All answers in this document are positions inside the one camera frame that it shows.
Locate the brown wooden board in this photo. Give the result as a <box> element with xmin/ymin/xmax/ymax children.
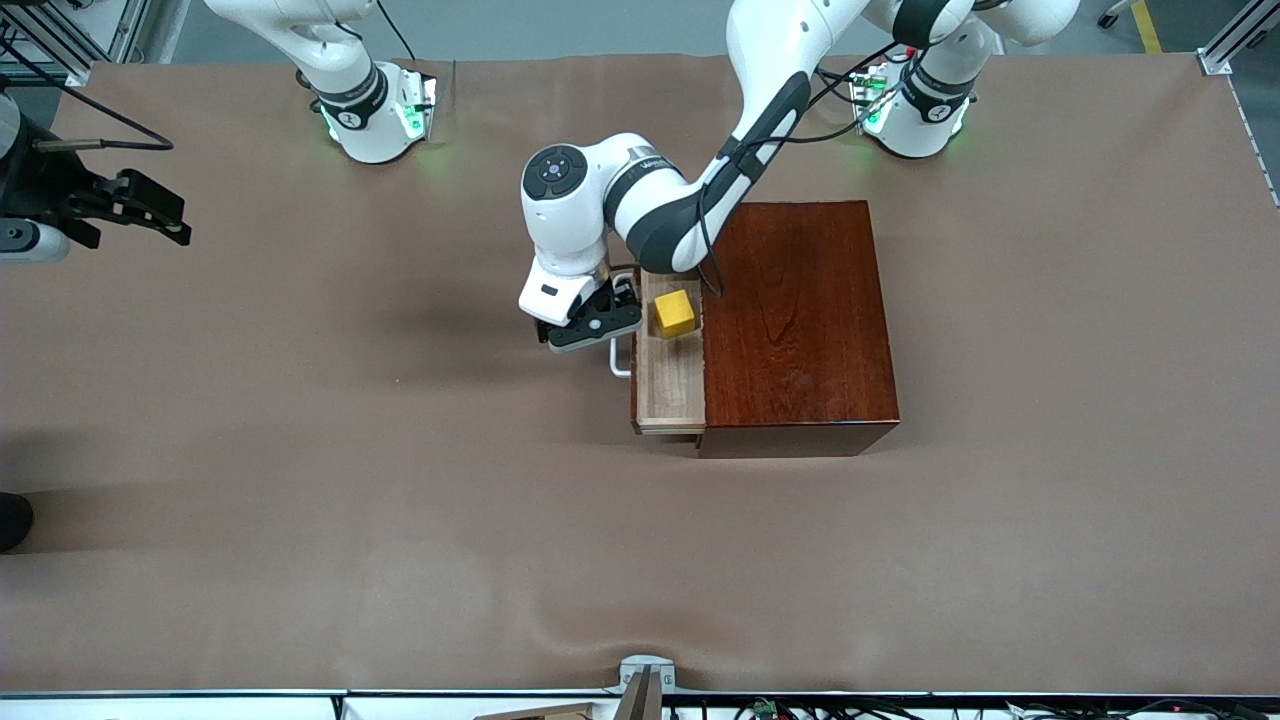
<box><xmin>475</xmin><ymin>702</ymin><xmax>601</xmax><ymax>720</ymax></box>

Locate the yellow floor tape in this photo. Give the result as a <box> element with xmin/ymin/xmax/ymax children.
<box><xmin>1133</xmin><ymin>0</ymin><xmax>1167</xmax><ymax>56</ymax></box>

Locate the large table cover sheet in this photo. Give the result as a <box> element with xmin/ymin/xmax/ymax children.
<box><xmin>0</xmin><ymin>52</ymin><xmax>1280</xmax><ymax>696</ymax></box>

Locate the tangled black cable bundle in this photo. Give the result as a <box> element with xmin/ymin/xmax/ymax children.
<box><xmin>735</xmin><ymin>697</ymin><xmax>1280</xmax><ymax>720</ymax></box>

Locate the grey metal table bracket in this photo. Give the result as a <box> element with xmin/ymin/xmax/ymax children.
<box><xmin>605</xmin><ymin>655</ymin><xmax>677</xmax><ymax>720</ymax></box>

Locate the black rounded object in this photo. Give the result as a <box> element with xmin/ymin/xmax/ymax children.
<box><xmin>0</xmin><ymin>492</ymin><xmax>35</xmax><ymax>554</ymax></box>

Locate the black right arm base cable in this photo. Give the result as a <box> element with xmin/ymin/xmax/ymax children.
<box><xmin>375</xmin><ymin>0</ymin><xmax>417</xmax><ymax>61</ymax></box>

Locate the black arm base cable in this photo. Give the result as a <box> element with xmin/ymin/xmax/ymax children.
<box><xmin>375</xmin><ymin>0</ymin><xmax>417</xmax><ymax>61</ymax></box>
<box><xmin>815</xmin><ymin>62</ymin><xmax>865</xmax><ymax>106</ymax></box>

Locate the dark wooden drawer cabinet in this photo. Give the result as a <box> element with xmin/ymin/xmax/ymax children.
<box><xmin>697</xmin><ymin>200</ymin><xmax>901</xmax><ymax>459</ymax></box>

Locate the black left arm base cable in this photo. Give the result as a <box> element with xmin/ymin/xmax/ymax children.
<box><xmin>815</xmin><ymin>62</ymin><xmax>865</xmax><ymax>106</ymax></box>

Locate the aluminium profile frame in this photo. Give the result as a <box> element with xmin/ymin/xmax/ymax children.
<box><xmin>1198</xmin><ymin>0</ymin><xmax>1280</xmax><ymax>76</ymax></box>
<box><xmin>0</xmin><ymin>0</ymin><xmax>151</xmax><ymax>86</ymax></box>

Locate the white table edge rail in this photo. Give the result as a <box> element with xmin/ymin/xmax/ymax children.
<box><xmin>0</xmin><ymin>690</ymin><xmax>1280</xmax><ymax>720</ymax></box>

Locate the yellow wooden block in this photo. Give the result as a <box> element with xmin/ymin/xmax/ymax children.
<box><xmin>653</xmin><ymin>290</ymin><xmax>698</xmax><ymax>339</ymax></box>

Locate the light wood drawer white handle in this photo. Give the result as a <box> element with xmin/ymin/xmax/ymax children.
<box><xmin>608</xmin><ymin>268</ymin><xmax>708</xmax><ymax>436</ymax></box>

